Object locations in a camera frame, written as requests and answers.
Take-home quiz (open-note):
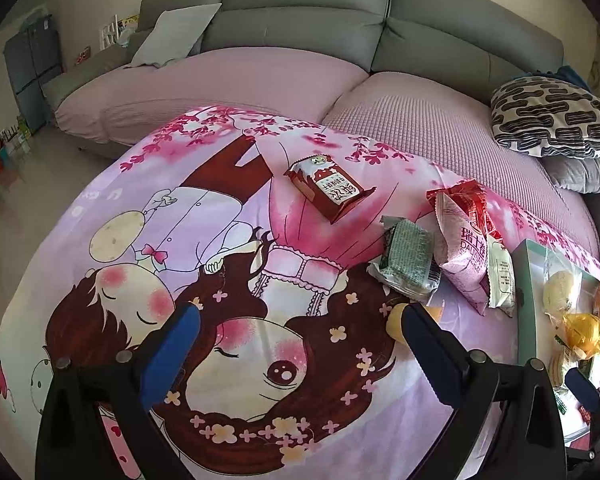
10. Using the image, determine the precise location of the clear-wrapped pale bun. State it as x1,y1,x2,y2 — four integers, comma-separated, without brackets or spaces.
540,255,598,318

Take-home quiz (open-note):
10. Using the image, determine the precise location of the red white biscuit packet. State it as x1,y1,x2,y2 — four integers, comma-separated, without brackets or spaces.
284,152,378,225

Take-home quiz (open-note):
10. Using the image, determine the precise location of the colourful toy clutter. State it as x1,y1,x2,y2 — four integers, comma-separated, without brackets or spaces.
0,115,33,186

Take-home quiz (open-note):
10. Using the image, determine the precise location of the white small rack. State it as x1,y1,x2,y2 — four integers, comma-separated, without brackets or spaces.
99,14,140,52

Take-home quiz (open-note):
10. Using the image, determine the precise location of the grey blue cabinet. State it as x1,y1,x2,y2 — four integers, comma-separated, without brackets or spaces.
2,15,63,133

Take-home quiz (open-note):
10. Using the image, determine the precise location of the pink smooth sofa cover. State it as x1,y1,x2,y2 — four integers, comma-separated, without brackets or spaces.
55,50,370,147

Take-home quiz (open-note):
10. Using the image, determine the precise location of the blue cloth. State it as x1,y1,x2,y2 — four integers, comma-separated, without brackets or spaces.
555,64,595,95

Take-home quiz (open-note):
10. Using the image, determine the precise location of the green-edged white cardboard box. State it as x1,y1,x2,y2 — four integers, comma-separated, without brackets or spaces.
510,239,600,441

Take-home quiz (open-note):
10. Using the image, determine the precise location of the pink snack packet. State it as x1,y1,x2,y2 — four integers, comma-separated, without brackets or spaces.
432,192,491,316

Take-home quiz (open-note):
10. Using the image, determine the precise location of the grey sofa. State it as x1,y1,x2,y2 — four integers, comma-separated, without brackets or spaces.
42,0,600,271

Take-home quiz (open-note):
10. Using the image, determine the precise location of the red snack packet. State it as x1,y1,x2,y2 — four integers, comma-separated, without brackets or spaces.
425,179,503,241

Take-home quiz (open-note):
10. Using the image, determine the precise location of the light grey cushion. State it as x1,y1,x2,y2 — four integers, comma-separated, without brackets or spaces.
125,4,223,69

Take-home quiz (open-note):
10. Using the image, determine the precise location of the printed cartoon blanket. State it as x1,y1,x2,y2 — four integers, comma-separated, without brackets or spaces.
0,105,600,480

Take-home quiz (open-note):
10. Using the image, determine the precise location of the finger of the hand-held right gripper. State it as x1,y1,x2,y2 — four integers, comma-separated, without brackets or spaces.
565,367,600,466

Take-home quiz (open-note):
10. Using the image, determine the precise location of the grey pillow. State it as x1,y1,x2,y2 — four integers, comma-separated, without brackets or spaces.
545,152,600,196

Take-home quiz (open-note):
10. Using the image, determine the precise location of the white green snack packet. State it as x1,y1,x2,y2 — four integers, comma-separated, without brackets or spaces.
485,232,517,318

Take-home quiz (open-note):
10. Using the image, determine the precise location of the pale round pastry packet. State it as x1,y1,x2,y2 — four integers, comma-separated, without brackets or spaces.
549,347,578,391

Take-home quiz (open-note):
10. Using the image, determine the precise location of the black white patterned pillow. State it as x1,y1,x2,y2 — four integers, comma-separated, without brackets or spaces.
490,76,600,158

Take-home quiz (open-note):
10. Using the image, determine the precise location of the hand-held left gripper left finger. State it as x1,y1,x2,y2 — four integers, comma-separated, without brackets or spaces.
35,302,203,480

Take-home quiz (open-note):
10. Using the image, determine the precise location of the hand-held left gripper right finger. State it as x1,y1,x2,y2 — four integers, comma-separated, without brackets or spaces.
401,301,567,480

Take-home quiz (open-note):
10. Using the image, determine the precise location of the pink waffle sofa cover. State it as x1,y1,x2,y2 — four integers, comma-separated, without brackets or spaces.
321,72,600,241

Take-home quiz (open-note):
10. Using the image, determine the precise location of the yellow cake packet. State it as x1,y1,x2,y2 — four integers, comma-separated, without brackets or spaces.
385,302,446,348
560,311,600,361

